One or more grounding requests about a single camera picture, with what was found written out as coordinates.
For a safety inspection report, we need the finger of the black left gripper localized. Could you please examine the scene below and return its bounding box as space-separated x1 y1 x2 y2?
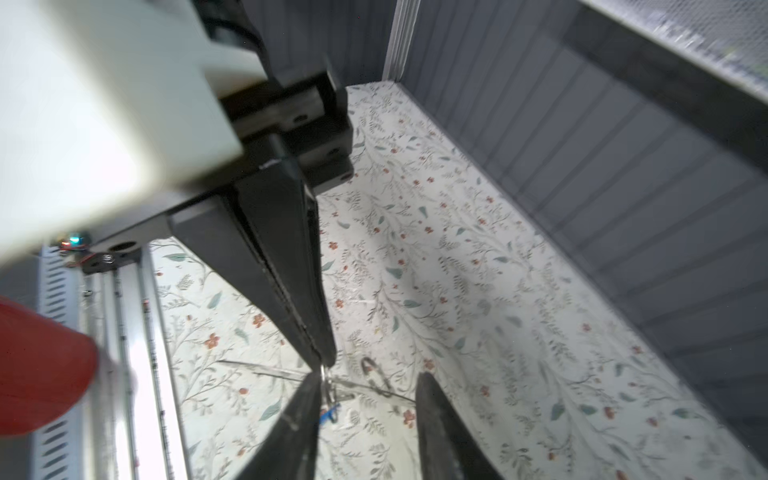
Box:
168 196 320 369
235 158 337 368

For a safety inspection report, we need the aluminium frame corner post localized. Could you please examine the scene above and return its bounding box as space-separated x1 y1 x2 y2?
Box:
382 0 421 82

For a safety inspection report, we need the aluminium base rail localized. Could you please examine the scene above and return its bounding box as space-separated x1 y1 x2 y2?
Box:
30 246 191 479

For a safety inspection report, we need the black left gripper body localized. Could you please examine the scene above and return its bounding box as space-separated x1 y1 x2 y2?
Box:
77 68 354 253

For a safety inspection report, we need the white wire mesh basket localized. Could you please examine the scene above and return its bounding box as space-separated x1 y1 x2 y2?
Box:
584 0 767 103

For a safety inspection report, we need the red pencil cup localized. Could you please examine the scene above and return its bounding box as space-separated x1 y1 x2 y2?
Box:
1 298 99 436

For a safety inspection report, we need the perforated metal ring plate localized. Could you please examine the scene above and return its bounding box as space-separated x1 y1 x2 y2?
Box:
216 359 416 407

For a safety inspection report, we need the blue key tag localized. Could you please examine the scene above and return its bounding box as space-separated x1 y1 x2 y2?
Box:
319 403 340 425

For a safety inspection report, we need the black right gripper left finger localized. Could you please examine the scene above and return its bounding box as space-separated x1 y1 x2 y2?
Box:
236 372 321 480

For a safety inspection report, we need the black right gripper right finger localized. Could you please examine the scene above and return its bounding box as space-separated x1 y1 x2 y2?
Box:
416 372 502 480

